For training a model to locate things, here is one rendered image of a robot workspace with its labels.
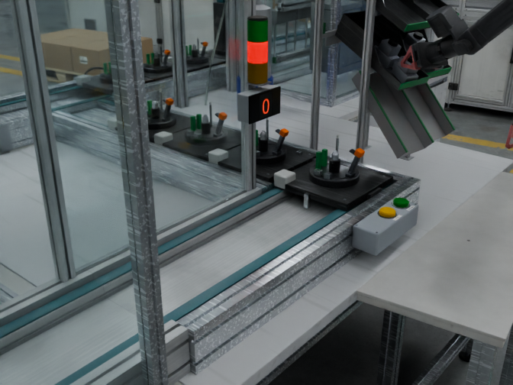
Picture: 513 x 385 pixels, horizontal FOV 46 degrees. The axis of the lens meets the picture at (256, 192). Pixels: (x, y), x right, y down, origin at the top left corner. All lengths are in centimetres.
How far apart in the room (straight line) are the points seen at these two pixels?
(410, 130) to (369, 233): 54
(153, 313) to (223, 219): 59
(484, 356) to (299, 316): 40
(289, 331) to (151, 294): 42
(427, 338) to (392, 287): 131
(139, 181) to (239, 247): 64
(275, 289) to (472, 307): 44
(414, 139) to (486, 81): 380
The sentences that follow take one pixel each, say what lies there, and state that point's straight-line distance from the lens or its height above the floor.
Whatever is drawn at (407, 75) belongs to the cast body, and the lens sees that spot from 178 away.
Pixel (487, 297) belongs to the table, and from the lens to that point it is 147.
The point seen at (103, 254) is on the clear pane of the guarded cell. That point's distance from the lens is 87.
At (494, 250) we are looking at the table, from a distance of 166.
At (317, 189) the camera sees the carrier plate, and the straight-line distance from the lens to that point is 162.
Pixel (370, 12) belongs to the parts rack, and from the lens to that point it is 176.
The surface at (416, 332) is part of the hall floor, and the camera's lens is 276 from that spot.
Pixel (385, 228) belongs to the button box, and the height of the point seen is 96.
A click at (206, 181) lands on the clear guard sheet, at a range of 150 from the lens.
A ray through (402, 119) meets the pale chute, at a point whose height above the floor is 107.
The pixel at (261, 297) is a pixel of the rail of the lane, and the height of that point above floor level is 93.
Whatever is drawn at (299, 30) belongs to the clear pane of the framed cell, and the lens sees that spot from 275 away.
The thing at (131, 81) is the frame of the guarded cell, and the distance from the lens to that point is 81.
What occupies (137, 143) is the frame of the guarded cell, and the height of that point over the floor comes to 136.
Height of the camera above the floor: 164
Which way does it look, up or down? 25 degrees down
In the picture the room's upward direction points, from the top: straight up
